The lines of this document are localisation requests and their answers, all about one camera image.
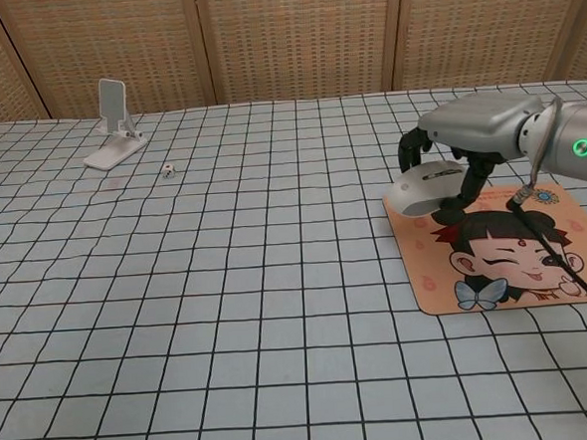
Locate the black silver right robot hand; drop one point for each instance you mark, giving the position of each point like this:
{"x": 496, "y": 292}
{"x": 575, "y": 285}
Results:
{"x": 477, "y": 121}

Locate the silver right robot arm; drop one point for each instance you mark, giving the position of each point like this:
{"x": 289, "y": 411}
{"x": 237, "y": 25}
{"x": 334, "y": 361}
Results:
{"x": 577, "y": 133}

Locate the orange cartoon girl mouse pad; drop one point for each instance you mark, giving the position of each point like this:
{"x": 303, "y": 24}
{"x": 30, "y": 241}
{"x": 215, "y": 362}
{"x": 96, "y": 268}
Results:
{"x": 502, "y": 287}

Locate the small white die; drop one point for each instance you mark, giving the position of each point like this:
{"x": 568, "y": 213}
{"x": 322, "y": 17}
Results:
{"x": 169, "y": 171}

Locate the blue checkered tablecloth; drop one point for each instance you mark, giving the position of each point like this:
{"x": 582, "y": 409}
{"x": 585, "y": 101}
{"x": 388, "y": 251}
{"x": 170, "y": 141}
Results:
{"x": 230, "y": 333}

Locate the white folding phone stand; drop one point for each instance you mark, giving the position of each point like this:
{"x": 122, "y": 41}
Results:
{"x": 115, "y": 151}

